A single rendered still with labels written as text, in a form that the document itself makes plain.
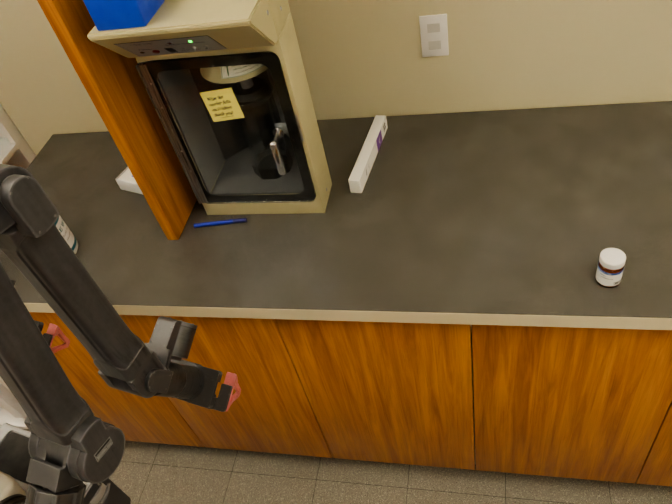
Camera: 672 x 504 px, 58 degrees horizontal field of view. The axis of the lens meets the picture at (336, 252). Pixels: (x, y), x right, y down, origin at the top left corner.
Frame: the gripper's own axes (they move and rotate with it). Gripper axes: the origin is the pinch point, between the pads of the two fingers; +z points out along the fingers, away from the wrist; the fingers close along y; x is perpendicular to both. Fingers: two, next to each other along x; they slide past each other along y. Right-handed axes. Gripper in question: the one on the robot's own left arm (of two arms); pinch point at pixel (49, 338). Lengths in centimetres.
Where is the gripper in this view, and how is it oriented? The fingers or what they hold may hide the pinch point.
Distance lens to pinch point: 146.7
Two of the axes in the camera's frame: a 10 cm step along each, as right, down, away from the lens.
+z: 3.2, 2.7, 9.1
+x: -2.5, 9.5, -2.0
